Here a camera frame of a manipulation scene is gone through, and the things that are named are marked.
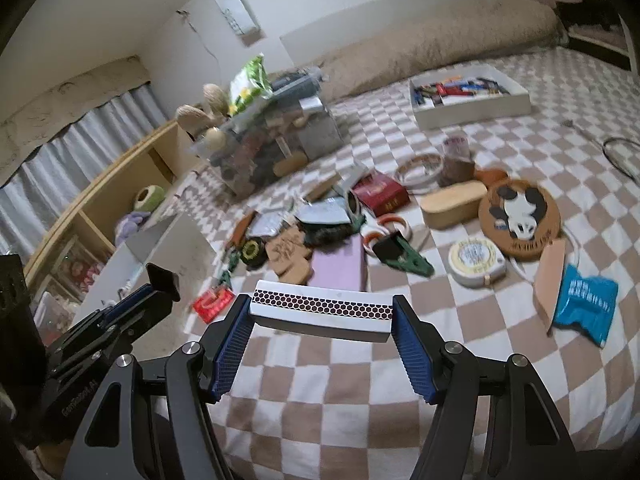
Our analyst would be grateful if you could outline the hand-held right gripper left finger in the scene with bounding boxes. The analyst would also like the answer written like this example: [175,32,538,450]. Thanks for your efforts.
[62,294,255,480]

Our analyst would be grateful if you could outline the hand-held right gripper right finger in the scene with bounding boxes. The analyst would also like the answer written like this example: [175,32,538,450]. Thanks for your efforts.
[392,295,586,480]

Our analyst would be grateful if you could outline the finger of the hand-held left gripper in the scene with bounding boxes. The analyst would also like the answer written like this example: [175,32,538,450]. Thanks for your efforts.
[100,284,153,326]

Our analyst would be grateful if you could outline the small black box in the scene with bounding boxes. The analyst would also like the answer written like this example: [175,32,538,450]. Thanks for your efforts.
[146,262,182,302]

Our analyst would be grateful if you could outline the white storage box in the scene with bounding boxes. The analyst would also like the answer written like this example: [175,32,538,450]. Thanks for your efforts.
[70,212,216,341]

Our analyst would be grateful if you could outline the long white matchbox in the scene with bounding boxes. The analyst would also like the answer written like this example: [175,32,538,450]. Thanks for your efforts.
[248,280,396,345]

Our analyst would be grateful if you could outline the small red packet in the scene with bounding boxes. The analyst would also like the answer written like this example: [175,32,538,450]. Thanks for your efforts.
[193,285,236,324]

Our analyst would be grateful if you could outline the red dress doll in case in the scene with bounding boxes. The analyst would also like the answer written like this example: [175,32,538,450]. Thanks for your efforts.
[62,252,103,293]

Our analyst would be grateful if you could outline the small green clip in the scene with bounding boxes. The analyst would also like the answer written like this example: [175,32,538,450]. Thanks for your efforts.
[214,250,242,287]

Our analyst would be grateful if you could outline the purple plush toy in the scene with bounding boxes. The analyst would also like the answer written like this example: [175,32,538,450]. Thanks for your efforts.
[115,210,151,246]

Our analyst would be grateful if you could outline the large green clip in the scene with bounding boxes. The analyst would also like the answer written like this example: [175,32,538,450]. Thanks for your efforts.
[374,231,434,277]

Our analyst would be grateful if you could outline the sunflower crochet piece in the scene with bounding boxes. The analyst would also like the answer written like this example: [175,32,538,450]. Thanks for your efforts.
[240,237,267,267]

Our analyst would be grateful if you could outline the brown cardboard tag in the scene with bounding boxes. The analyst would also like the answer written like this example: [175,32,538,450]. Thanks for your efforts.
[266,227,314,284]

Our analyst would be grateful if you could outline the brown checkered bed sheet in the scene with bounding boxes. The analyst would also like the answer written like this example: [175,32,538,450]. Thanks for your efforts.
[165,50,640,480]

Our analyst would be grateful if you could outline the green avocado plush toy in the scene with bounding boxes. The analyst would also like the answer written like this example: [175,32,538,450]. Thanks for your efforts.
[132,185,166,212]

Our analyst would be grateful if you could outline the round white tin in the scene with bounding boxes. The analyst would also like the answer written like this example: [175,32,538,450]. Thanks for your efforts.
[447,239,509,289]

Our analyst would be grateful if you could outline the purple flat box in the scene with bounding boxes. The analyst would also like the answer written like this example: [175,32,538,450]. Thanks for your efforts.
[309,236,367,293]

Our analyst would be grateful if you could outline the wooden shelf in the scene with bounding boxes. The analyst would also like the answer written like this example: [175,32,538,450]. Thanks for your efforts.
[20,120,201,311]

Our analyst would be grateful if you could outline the red white tape roll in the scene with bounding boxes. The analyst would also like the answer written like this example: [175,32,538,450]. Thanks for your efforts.
[362,214,413,256]

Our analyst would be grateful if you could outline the oval wooden box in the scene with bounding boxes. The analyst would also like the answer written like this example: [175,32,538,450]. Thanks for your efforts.
[419,180,489,231]

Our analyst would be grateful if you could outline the grey curtain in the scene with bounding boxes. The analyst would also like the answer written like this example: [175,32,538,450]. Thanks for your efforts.
[0,85,166,251]

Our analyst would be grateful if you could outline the tan leather strip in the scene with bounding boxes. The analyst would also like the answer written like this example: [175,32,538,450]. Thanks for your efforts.
[532,237,568,336]

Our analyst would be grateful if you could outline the red cardboard box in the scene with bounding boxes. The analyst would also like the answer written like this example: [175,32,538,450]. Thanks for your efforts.
[352,172,411,216]

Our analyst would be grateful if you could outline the silver foil packet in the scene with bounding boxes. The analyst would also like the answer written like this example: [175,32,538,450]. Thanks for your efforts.
[295,199,353,229]

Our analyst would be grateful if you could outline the round panda coaster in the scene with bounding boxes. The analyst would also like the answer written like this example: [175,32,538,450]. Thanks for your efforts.
[478,179,562,262]

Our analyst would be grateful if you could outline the blue foil packet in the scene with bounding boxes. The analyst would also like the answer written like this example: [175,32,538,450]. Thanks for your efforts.
[551,264,619,349]

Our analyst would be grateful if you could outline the brown card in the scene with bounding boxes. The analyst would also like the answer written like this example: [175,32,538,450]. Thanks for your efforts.
[301,172,342,204]

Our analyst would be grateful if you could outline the glass jar brown contents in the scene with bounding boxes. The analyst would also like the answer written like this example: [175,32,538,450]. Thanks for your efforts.
[440,135,474,187]

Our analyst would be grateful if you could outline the clear plastic bin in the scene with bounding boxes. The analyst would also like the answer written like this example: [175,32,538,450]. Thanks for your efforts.
[195,75,351,196]

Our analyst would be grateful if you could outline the green snack packet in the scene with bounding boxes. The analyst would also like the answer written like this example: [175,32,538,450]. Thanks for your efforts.
[229,54,274,116]

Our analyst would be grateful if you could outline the white shallow box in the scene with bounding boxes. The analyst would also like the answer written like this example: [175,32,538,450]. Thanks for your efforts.
[409,64,532,130]

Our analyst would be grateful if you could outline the dark blue pouch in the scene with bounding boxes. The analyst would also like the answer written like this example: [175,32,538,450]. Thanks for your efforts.
[270,71,323,103]

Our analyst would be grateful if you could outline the beige long pillow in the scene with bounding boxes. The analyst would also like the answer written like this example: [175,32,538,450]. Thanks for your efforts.
[320,0,561,101]

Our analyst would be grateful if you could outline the white wall cable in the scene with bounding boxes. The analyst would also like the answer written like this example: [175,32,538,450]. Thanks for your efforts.
[177,10,221,86]

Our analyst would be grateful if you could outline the black cable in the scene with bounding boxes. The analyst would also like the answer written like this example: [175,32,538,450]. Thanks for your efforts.
[601,137,640,184]

